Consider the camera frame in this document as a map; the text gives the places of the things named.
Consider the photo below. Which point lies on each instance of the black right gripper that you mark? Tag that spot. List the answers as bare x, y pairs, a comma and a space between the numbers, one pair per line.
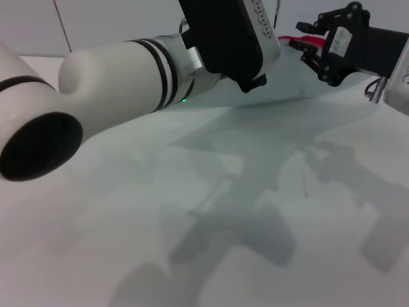
361, 51

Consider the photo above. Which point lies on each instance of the clear document bag red zip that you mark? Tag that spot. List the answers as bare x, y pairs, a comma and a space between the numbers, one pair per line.
287, 80

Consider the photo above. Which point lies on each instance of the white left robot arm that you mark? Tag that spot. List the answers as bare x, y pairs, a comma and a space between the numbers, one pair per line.
112, 80

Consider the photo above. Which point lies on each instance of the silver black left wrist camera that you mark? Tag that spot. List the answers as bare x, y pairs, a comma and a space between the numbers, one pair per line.
230, 38

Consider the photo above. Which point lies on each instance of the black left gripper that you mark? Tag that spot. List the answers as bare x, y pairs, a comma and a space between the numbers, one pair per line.
254, 83

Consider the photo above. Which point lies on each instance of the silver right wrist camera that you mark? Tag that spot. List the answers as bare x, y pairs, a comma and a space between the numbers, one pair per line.
399, 92

